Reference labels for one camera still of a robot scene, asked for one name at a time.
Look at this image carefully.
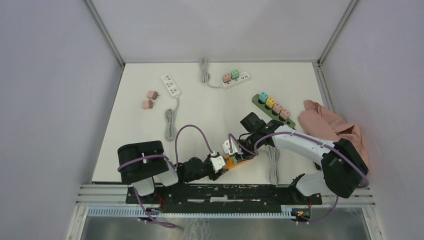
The orange power strip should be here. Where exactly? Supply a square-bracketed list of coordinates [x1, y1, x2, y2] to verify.
[222, 155, 252, 171]

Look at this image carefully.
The green power strip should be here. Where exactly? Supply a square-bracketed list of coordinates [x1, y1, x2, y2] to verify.
[251, 94, 296, 129]

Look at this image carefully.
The mint adapter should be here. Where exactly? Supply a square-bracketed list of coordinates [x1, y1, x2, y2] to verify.
[231, 155, 244, 165]

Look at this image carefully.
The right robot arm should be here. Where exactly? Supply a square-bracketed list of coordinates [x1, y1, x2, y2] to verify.
[224, 112, 369, 204]

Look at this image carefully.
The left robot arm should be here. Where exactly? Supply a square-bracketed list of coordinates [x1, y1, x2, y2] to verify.
[117, 140, 227, 204]

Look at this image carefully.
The yellow USB adapter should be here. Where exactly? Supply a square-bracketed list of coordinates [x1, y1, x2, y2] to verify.
[265, 97, 276, 109]

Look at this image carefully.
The teal USB adapter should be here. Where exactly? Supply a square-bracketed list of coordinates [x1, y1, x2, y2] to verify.
[258, 91, 269, 104]

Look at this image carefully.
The green adapter on far strip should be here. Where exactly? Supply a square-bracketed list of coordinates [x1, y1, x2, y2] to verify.
[230, 69, 240, 80]

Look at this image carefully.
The pink cloth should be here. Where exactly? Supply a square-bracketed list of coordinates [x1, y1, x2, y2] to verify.
[297, 100, 370, 167]

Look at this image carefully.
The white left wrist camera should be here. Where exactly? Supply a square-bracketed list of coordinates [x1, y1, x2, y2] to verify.
[210, 154, 227, 171]

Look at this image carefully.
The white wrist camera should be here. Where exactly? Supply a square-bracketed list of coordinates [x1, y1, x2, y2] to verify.
[221, 139, 240, 156]
[210, 154, 227, 171]

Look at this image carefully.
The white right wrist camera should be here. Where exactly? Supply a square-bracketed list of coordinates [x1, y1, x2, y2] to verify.
[221, 139, 240, 156]

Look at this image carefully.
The grey coiled orange strip cable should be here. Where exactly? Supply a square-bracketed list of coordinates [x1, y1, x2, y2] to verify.
[264, 145, 281, 186]

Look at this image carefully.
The black mounting base plate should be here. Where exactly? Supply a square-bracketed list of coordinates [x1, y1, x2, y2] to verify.
[140, 183, 323, 214]

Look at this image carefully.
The white slotted cable duct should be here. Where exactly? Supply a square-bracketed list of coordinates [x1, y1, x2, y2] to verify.
[86, 206, 296, 220]

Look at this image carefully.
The grey near strip cable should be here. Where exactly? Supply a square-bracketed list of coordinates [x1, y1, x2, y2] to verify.
[164, 98, 180, 142]

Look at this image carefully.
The grey far strip cable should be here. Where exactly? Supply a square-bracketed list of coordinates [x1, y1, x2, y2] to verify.
[199, 56, 223, 90]

